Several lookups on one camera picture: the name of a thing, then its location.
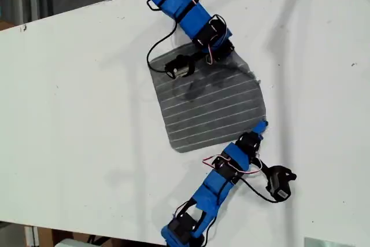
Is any grey striped square towel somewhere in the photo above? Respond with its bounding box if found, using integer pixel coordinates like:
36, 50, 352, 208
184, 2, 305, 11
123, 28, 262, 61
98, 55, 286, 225
147, 41, 268, 154

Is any brown cardboard box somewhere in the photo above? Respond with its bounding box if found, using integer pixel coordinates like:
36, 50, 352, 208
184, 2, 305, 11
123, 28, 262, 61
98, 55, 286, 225
37, 226, 113, 247

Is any white plastic container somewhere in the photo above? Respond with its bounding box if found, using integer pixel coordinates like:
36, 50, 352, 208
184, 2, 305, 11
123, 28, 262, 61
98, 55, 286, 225
56, 238, 90, 247

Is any white table leg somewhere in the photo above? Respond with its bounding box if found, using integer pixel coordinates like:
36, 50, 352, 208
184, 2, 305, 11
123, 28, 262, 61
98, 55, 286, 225
24, 225, 40, 247

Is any red white servo wire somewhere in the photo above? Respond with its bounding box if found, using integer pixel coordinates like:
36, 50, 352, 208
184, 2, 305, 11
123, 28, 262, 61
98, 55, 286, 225
198, 19, 228, 66
202, 154, 264, 177

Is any black camera stalk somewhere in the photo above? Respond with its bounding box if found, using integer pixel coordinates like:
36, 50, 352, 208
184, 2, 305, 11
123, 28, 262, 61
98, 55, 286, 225
184, 51, 209, 77
258, 157, 298, 183

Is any black silver camera box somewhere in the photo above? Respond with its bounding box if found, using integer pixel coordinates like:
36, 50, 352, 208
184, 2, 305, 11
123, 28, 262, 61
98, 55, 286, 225
164, 55, 189, 80
267, 171, 291, 202

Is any black camera cable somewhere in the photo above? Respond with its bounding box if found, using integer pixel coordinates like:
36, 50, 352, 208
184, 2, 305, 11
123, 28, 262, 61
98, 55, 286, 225
146, 0, 179, 73
213, 176, 280, 204

